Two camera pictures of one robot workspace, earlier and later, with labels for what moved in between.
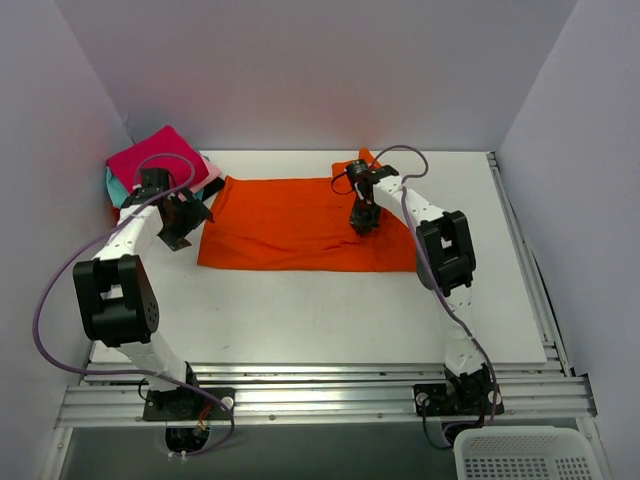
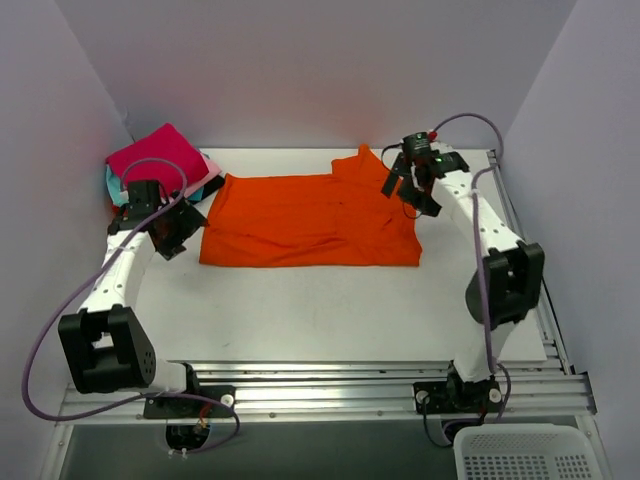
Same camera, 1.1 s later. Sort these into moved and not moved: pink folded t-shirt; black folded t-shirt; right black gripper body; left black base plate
Moved: right black gripper body
Not moved: pink folded t-shirt; left black base plate; black folded t-shirt
